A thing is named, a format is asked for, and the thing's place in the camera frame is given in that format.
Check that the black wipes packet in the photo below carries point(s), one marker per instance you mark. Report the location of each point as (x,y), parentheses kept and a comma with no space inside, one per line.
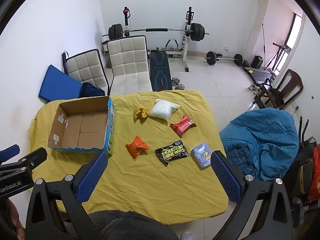
(171,152)

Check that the red snack packet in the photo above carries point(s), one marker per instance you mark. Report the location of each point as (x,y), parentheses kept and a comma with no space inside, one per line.
(183,125)

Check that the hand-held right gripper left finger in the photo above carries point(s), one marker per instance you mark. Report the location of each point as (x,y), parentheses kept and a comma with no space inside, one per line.
(92,175)

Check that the black folding stand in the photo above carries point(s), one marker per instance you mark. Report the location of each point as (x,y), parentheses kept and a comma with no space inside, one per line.
(278,52)

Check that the black treadmill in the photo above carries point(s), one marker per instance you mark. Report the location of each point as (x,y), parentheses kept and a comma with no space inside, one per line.
(260,75)

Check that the black blue weight bench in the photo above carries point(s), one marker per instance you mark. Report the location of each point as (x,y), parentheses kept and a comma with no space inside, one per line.
(160,72)

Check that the long barbell with black plates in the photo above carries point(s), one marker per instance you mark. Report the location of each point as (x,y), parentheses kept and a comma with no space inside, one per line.
(156,30)

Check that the white barbell rack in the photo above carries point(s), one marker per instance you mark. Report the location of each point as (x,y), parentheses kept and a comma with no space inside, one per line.
(186,47)

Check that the brown wooden chair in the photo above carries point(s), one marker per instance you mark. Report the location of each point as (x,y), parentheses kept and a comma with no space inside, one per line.
(282,90)

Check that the blue foam mat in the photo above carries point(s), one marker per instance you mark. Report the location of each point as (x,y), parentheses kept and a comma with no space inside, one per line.
(58,83)

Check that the pair of shoes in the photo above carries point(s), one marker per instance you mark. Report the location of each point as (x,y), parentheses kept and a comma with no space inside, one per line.
(255,88)

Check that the chrome dumbbell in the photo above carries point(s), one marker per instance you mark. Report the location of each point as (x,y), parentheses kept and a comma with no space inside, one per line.
(178,83)

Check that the black speaker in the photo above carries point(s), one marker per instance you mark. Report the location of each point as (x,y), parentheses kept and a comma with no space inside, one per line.
(257,62)

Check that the orange snack packet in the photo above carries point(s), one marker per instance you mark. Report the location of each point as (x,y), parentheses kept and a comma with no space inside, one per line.
(137,147)

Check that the yellow tablecloth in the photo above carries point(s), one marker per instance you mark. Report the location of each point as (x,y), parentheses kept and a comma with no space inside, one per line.
(155,180)

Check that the red orange bag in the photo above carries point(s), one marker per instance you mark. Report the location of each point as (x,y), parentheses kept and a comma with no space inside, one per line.
(315,175)

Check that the yellow snack packet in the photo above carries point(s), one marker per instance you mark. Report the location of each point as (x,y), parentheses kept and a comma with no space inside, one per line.
(140,113)

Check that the blue bedding pile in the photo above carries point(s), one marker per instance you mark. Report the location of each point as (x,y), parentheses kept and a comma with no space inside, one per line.
(262,142)

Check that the cardboard box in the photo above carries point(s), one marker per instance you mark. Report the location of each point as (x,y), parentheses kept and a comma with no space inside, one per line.
(82,130)

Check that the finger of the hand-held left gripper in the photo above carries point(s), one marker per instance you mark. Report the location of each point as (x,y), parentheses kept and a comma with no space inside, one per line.
(30,158)
(10,152)

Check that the white padded chair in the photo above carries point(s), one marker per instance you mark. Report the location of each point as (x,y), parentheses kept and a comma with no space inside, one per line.
(86,70)
(130,62)

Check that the folded blue black frame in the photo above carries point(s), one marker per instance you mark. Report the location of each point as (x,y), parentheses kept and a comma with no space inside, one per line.
(64,61)

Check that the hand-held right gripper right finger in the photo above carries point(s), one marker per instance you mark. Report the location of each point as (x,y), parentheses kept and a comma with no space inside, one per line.
(226,177)

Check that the white plastic bag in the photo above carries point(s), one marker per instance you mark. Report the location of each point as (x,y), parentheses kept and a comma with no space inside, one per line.
(162,110)

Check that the short barbell with black plates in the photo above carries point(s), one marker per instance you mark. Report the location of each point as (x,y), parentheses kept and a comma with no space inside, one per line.
(223,58)

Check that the light blue tissue pack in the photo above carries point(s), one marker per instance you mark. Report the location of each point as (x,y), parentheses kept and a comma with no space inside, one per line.
(203,155)

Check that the dark blue knit cloth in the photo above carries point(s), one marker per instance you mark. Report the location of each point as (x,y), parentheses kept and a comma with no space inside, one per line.
(92,90)

